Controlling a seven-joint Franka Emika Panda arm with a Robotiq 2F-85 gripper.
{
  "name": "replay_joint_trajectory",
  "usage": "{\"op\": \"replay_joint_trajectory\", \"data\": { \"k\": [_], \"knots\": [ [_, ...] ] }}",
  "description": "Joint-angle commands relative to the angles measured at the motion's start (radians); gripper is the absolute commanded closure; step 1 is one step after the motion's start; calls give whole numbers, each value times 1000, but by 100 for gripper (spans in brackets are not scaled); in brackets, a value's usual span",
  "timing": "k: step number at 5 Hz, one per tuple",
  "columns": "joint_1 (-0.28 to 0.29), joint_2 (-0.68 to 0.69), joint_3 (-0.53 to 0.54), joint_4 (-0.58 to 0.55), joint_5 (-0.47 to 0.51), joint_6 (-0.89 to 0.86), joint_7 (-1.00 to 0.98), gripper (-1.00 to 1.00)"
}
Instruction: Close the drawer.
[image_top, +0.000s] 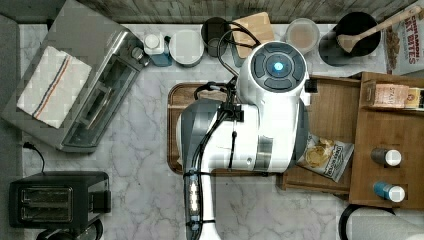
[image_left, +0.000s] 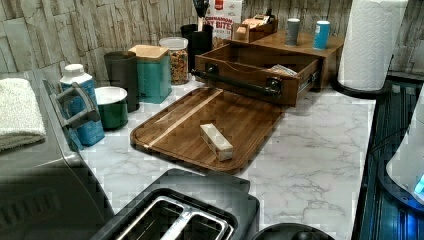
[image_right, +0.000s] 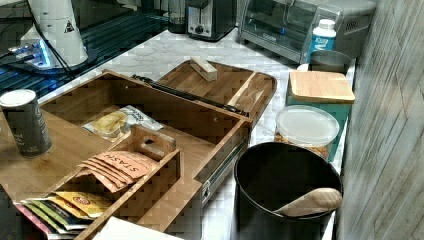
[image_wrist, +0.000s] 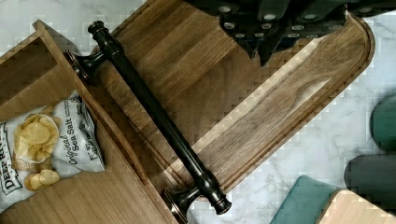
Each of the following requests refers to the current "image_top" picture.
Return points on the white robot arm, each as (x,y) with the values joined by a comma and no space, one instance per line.
(261,126)

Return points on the wooden drawer organizer cabinet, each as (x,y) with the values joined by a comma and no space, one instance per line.
(402,130)

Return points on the wooden cutting board tray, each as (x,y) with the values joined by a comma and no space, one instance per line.
(179,97)

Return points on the dark grey cup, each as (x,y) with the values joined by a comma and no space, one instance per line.
(215,37)

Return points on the white-lidded blue bottle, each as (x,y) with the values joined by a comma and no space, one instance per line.
(156,48)

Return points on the wooden-lidded square canister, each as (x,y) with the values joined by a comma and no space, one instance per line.
(259,25)

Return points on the stainless steel toaster oven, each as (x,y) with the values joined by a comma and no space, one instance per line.
(116,56)

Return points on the chips snack bag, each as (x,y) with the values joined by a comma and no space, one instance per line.
(326,157)

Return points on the clear lidded glass jar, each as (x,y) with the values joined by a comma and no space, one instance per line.
(303,34)

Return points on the wooden spoon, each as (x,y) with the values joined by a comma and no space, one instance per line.
(348,42)

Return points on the striped white dish towel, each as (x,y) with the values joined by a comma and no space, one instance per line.
(54,87)

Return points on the black coffee maker carafe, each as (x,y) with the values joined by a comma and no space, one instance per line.
(53,231)

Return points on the black two-slot toaster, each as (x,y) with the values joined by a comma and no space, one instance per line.
(59,199)

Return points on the pink tea box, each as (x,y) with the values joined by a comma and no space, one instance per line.
(390,95)

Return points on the white paper towel roll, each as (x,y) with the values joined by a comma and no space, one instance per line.
(359,222)

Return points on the grey white-capped spice bottle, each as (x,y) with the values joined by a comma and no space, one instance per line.
(389,157)

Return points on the blue white-capped spice bottle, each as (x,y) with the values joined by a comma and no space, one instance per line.
(388,191)

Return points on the yellow tea box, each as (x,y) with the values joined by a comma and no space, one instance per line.
(414,98)

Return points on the cinnamon cereal box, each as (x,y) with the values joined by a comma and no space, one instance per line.
(404,42)

